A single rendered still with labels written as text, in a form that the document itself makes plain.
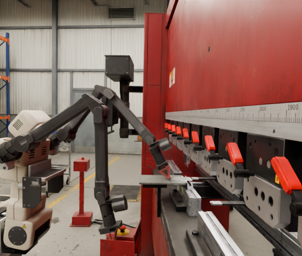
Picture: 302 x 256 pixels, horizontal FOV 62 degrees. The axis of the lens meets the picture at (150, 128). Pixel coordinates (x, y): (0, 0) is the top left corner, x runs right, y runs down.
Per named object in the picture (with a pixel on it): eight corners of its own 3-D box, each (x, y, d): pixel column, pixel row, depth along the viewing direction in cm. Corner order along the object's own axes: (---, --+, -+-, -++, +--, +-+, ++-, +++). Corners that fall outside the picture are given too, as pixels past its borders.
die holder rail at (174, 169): (165, 169, 230) (166, 159, 229) (172, 169, 230) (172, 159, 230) (173, 185, 180) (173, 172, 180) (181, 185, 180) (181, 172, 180)
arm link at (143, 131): (108, 97, 163) (101, 93, 152) (114, 91, 162) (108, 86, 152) (151, 146, 153) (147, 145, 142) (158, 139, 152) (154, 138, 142)
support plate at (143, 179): (138, 176, 157) (138, 174, 157) (180, 177, 159) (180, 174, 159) (139, 184, 139) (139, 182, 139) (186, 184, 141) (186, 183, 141)
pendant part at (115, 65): (112, 137, 298) (113, 64, 293) (133, 137, 297) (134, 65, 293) (103, 141, 247) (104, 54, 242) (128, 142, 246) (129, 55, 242)
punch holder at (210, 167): (200, 167, 99) (201, 125, 98) (221, 167, 99) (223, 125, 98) (211, 177, 84) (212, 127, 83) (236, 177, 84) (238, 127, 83)
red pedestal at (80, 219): (73, 220, 324) (73, 156, 319) (93, 220, 325) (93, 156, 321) (69, 226, 304) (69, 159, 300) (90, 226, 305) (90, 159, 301)
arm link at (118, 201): (100, 187, 122) (95, 193, 114) (123, 182, 121) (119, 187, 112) (106, 210, 123) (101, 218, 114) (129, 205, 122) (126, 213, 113)
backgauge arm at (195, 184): (180, 195, 200) (181, 178, 199) (259, 195, 204) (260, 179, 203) (182, 198, 192) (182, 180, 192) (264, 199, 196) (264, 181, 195)
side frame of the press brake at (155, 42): (139, 246, 263) (143, 22, 251) (219, 245, 268) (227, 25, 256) (139, 259, 238) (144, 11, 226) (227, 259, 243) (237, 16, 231)
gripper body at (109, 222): (120, 229, 114) (115, 213, 114) (98, 233, 115) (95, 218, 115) (123, 223, 121) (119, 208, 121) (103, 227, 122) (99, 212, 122)
